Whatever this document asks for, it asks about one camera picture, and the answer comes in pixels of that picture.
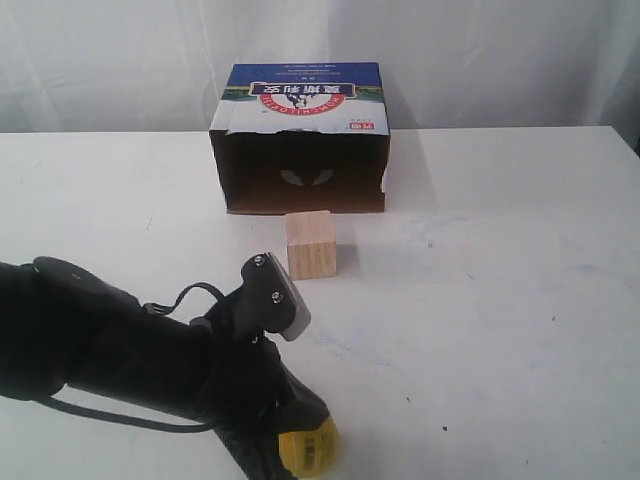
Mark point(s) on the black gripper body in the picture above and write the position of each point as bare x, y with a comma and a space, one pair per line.
251, 397

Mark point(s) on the yellow tennis ball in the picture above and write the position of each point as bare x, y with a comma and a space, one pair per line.
309, 454

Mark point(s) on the light wooden cube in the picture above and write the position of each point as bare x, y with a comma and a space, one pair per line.
310, 245

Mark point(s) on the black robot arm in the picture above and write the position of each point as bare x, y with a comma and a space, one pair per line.
76, 344

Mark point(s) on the blue white cardboard box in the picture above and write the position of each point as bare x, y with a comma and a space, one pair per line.
301, 137

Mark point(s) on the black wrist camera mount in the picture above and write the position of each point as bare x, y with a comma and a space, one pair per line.
269, 301

